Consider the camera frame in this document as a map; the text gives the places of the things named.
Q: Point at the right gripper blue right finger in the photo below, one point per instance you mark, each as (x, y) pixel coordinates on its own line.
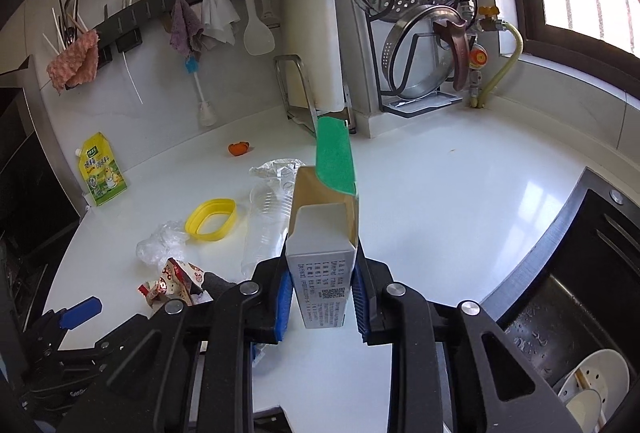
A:
(361, 301)

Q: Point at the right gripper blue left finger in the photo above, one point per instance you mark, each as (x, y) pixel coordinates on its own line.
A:
(283, 305)

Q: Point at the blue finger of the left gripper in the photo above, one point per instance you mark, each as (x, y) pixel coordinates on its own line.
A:
(80, 313)

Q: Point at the grey and green carton box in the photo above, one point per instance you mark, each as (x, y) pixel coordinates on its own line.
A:
(323, 233)

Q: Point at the clear plastic cup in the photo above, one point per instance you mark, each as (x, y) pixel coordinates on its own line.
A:
(267, 223)

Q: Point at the clear plastic bag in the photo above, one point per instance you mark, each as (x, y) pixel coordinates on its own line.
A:
(167, 242)

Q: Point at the black kitchen sink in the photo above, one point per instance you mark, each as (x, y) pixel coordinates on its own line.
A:
(577, 291)

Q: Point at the red white snack wrapper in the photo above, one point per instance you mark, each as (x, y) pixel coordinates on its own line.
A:
(177, 281)

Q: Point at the small orange object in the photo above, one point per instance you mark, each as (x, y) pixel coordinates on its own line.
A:
(239, 148)

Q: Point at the yellow green refill pouch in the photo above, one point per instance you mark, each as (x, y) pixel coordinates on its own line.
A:
(99, 169)

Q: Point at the steel cutting board stand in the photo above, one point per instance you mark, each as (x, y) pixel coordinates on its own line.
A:
(307, 117)

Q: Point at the white bottle brush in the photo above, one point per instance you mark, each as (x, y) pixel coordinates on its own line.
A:
(206, 114)

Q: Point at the white cutting board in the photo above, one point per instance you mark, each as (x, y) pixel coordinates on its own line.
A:
(310, 31)

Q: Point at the steel pot lid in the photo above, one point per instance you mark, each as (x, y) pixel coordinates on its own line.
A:
(427, 46)

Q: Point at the black lid rack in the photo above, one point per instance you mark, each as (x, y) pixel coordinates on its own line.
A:
(379, 24)

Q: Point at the pink hanging cloth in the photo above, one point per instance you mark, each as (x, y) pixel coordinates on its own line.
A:
(76, 65)

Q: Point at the white rice paddle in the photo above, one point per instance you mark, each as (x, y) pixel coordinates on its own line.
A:
(257, 38)

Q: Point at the white colander bowl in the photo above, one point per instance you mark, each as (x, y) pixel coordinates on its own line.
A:
(595, 388)

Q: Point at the white peeler tool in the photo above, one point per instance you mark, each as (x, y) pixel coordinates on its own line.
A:
(268, 15)

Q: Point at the purple hanging cloth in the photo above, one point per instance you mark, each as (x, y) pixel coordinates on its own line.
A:
(186, 28)

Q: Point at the white hanging cloth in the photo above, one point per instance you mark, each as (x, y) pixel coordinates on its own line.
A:
(218, 18)

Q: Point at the black wall hook rail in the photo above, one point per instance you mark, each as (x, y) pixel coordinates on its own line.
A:
(122, 29)

